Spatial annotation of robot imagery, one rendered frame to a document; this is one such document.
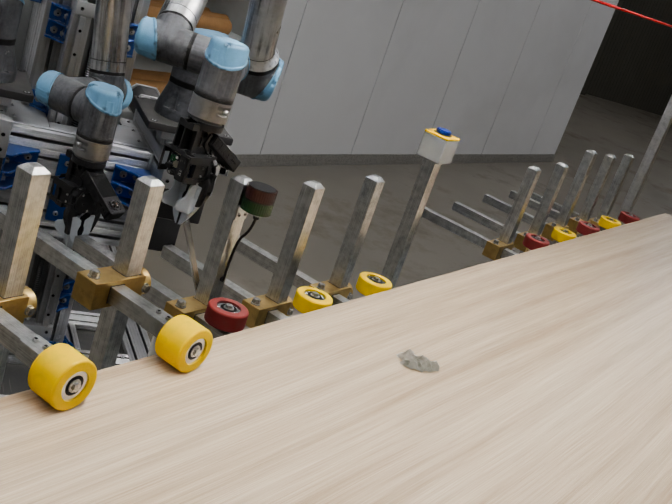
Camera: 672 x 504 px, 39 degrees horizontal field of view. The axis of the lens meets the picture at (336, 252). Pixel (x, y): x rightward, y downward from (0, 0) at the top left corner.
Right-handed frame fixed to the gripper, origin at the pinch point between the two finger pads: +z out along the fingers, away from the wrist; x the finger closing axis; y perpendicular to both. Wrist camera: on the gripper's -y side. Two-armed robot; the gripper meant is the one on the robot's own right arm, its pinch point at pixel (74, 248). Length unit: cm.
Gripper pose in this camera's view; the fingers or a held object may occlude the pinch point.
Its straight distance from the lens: 211.3
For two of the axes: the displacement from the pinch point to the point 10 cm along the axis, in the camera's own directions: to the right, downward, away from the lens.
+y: -7.7, -4.4, 4.6
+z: -3.1, 8.9, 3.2
